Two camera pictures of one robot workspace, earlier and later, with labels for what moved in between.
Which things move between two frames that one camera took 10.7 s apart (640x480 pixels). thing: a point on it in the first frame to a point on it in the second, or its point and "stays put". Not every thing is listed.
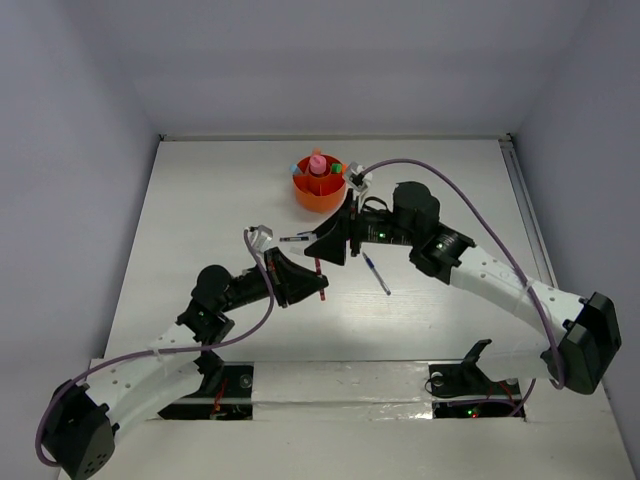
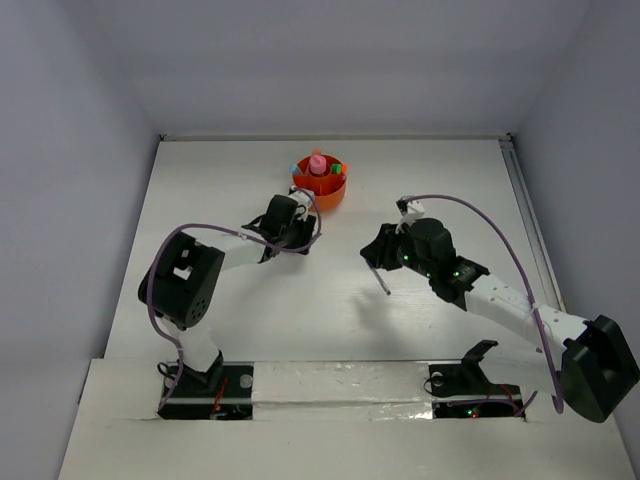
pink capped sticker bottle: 317,164 stays put
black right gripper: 346,223 to 379,250
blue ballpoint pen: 370,264 stays put
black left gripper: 290,282 to 303,226
